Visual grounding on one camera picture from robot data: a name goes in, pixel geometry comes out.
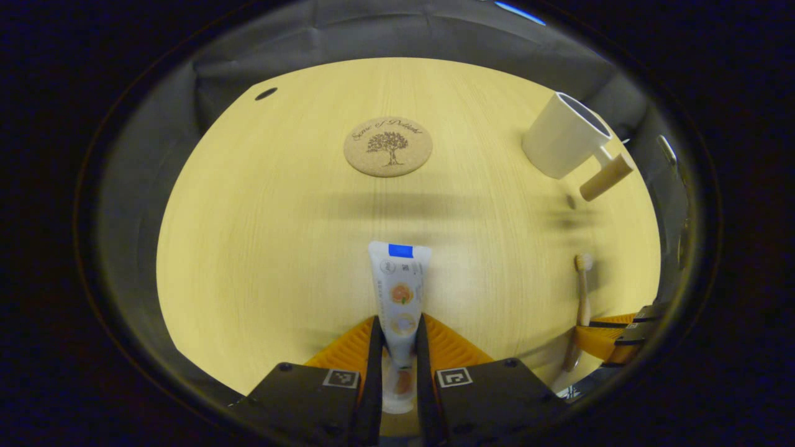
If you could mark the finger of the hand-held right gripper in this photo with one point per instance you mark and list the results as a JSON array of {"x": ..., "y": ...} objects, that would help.
[
  {"x": 599, "y": 341},
  {"x": 640, "y": 332}
]

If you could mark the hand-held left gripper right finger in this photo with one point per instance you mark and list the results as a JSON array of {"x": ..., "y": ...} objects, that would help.
[{"x": 425, "y": 385}]

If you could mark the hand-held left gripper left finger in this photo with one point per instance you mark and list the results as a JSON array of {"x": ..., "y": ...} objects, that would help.
[{"x": 374, "y": 385}]

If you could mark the wooden toothbrush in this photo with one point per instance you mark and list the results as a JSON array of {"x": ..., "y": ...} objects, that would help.
[{"x": 582, "y": 298}]

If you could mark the white toothpaste tube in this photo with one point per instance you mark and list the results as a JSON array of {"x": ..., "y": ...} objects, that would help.
[{"x": 400, "y": 292}]

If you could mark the round cork coaster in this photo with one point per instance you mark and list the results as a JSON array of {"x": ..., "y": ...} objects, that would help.
[{"x": 388, "y": 147}]

